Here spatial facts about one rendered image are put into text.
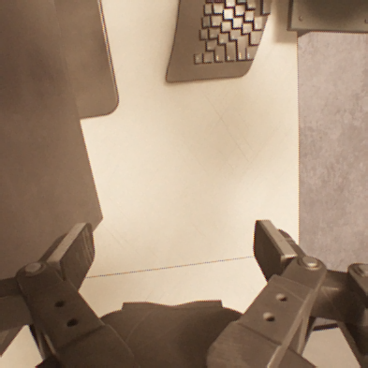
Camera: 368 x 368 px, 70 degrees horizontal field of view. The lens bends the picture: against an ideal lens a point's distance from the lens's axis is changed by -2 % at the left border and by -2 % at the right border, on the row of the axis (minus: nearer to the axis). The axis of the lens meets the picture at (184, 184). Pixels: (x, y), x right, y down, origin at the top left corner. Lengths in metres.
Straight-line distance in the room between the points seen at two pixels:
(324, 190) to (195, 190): 1.07
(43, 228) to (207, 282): 0.47
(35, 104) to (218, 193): 0.39
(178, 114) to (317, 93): 1.00
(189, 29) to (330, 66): 1.02
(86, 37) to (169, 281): 0.53
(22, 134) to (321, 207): 1.47
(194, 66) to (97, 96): 0.18
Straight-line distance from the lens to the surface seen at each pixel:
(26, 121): 0.28
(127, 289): 0.69
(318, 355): 1.80
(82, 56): 0.55
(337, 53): 1.49
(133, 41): 0.55
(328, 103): 1.47
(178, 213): 0.58
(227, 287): 0.69
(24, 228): 0.25
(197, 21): 0.53
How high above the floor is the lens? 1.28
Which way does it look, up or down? 72 degrees down
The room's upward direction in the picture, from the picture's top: 175 degrees clockwise
